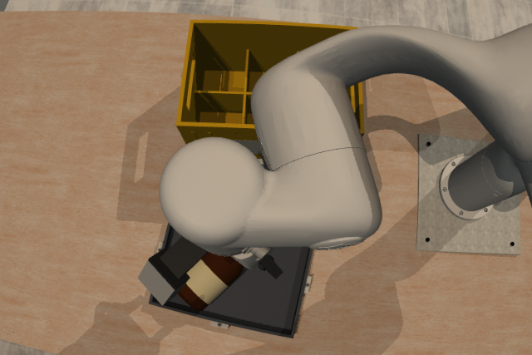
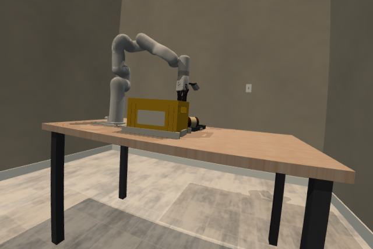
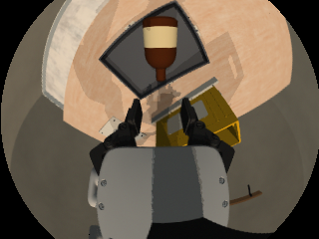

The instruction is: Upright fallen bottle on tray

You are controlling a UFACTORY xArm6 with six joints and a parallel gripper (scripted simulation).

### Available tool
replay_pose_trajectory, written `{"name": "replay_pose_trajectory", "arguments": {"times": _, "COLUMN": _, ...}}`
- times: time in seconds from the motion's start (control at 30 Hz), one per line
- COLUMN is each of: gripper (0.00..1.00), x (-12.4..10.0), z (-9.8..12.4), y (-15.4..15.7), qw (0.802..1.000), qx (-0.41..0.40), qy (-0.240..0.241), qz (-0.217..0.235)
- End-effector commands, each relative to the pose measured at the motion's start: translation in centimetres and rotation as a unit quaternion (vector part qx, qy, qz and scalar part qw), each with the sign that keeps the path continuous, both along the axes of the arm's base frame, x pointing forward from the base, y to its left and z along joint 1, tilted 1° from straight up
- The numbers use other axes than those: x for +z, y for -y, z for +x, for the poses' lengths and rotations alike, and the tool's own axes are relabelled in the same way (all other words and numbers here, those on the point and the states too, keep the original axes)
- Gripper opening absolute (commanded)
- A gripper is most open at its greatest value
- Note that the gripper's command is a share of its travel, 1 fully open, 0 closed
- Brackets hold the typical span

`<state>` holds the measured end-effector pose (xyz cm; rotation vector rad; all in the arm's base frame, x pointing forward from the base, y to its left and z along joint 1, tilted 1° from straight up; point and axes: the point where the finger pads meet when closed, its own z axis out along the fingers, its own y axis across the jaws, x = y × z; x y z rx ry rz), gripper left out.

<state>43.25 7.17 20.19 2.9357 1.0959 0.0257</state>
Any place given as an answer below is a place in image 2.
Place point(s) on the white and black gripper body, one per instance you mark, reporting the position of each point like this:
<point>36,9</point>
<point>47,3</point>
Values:
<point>181,81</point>

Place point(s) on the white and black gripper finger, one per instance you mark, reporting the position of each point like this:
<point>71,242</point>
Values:
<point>179,95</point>
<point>184,92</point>

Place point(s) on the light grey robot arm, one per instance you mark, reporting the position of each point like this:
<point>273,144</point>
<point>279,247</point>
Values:
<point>121,84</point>

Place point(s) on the yellow divided crate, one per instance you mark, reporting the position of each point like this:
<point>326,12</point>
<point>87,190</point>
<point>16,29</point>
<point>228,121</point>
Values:
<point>164,115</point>

